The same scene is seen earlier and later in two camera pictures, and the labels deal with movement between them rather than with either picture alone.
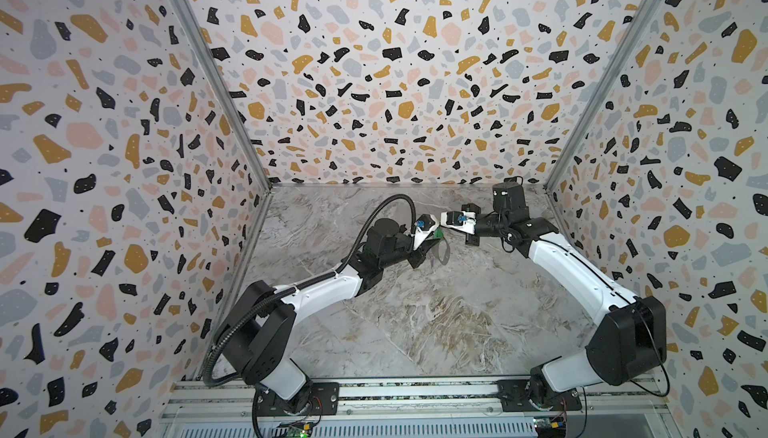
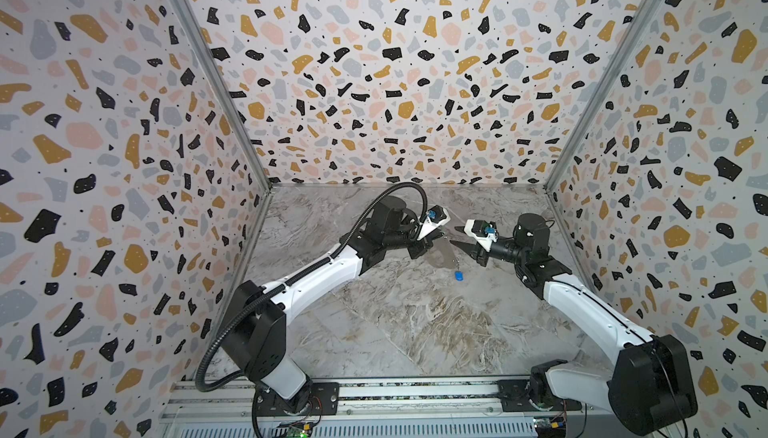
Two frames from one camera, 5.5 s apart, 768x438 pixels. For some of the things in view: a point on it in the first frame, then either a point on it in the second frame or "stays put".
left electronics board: x=299 y=429 stays put
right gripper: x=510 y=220 → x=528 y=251
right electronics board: x=551 y=426 stays put
